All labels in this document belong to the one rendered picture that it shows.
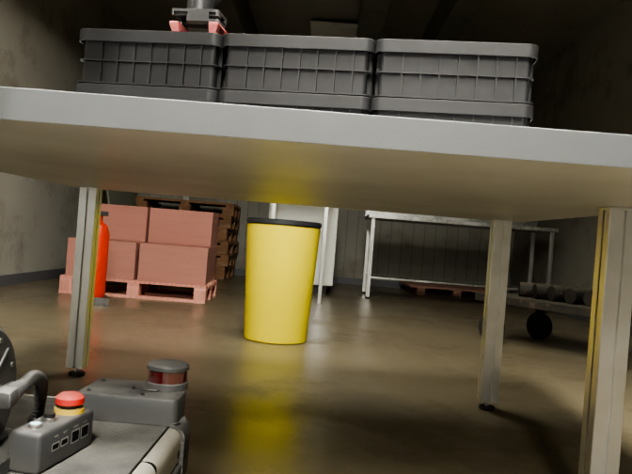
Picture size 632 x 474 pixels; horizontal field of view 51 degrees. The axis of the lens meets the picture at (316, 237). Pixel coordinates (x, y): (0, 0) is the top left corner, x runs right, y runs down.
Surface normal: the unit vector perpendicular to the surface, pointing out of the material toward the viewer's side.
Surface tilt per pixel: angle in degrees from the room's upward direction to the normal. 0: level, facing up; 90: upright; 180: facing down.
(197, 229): 90
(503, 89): 90
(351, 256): 90
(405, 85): 90
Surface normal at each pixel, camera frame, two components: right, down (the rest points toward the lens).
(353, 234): -0.01, 0.00
